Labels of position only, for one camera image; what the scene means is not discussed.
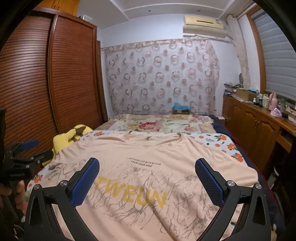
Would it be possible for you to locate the floral blanket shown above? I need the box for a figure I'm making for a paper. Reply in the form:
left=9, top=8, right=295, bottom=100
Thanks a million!
left=94, top=113, right=214, bottom=135

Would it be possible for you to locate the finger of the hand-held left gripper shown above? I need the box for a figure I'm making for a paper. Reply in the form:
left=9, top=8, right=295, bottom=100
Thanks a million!
left=14, top=150, right=54, bottom=166
left=9, top=139, right=40, bottom=152

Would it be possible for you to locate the wooden sideboard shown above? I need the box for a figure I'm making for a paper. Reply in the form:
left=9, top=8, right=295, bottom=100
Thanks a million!
left=222, top=95, right=296, bottom=176

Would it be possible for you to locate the cream air conditioner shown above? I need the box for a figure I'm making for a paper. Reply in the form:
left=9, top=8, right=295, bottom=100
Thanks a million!
left=183, top=15, right=228, bottom=39

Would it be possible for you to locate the ring patterned curtain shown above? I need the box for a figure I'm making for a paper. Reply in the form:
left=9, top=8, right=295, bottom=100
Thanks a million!
left=102, top=38, right=220, bottom=115

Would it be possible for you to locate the stack of folded cloths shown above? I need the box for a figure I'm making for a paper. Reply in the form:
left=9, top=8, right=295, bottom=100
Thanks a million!
left=223, top=81, right=242, bottom=96

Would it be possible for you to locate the grey window blind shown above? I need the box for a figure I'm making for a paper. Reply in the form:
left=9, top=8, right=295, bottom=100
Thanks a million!
left=250, top=9, right=296, bottom=98

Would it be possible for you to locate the wrapped air conditioner pipe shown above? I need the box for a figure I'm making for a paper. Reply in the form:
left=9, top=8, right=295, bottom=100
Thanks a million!
left=227, top=15, right=251, bottom=90

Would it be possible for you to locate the cardboard box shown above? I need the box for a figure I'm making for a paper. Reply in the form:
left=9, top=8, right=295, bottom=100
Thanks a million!
left=235, top=88, right=257, bottom=102

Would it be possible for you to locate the blue box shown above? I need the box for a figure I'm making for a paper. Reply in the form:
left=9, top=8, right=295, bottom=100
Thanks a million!
left=172, top=101, right=190, bottom=115

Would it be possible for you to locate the person's left hand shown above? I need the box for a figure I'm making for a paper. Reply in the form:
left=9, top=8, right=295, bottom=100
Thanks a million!
left=10, top=180, right=28, bottom=217

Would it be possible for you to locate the dark blue bed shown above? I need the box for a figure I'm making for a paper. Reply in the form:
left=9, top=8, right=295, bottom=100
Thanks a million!
left=209, top=115, right=278, bottom=209

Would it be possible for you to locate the yellow plush toy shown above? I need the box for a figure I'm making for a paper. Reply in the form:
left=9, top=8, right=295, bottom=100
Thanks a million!
left=53, top=124, right=92, bottom=163

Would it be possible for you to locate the peach printed t-shirt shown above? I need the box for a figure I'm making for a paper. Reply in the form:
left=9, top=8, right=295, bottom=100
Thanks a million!
left=43, top=132, right=259, bottom=241

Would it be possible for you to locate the row of toiletry bottles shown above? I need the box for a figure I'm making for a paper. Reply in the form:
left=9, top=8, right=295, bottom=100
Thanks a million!
left=252, top=90, right=271, bottom=109

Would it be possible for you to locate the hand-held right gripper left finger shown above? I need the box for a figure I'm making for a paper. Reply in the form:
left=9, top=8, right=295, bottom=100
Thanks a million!
left=23, top=158, right=100, bottom=241

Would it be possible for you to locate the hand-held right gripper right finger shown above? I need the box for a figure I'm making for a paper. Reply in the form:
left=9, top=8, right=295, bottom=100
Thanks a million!
left=195, top=158, right=271, bottom=241

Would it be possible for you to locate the wooden slatted wardrobe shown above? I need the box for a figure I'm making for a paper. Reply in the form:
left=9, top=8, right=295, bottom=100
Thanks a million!
left=0, top=7, right=109, bottom=163

